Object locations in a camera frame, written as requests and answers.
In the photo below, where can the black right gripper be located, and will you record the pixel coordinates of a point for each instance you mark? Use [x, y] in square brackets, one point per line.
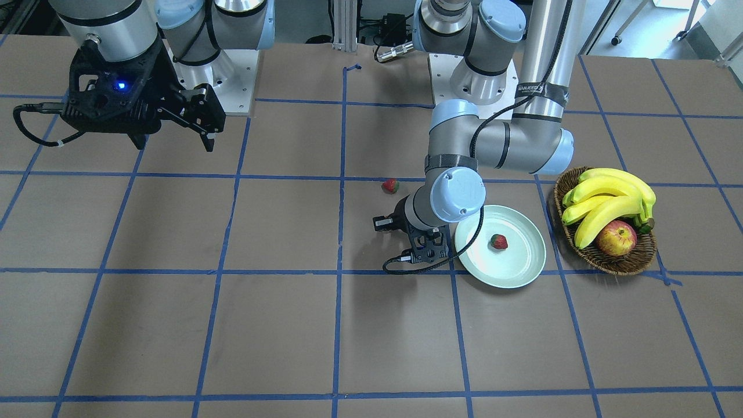
[166, 74]

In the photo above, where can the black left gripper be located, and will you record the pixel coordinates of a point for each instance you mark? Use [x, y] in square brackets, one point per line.
[401, 212]

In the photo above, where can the red strawberry one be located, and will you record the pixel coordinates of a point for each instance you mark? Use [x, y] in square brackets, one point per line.
[391, 185]

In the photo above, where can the red strawberry three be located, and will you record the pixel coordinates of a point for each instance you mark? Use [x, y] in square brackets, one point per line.
[498, 242]

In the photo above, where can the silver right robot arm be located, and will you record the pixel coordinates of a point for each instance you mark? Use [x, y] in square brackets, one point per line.
[194, 32]

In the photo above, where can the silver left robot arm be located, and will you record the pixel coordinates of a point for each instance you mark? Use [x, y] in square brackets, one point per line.
[526, 136]

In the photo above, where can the pale green plate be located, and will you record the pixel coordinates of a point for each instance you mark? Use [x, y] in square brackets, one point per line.
[521, 263]

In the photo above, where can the yellow banana bunch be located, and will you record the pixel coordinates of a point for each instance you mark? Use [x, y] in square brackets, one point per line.
[605, 201]

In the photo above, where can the red yellow apple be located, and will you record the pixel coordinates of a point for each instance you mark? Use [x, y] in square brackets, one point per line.
[616, 239]

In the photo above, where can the woven wicker basket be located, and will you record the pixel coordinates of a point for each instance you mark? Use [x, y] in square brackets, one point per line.
[630, 264]

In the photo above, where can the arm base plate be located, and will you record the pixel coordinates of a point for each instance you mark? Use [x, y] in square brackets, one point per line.
[451, 78]
[232, 74]

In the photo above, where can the aluminium frame post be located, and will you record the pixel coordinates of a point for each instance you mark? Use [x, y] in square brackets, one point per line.
[345, 17]

